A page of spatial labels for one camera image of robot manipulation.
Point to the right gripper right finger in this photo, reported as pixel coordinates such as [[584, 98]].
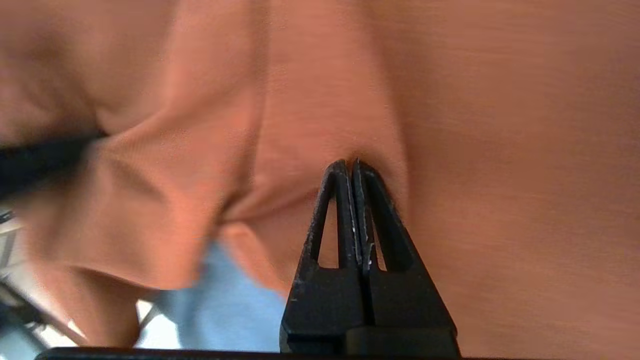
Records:
[[410, 300]]

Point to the blue bed sheet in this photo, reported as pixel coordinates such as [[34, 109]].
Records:
[[225, 310]]

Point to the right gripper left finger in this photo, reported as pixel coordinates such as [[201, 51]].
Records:
[[325, 300]]

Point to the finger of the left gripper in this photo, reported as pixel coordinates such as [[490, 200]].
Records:
[[40, 162]]

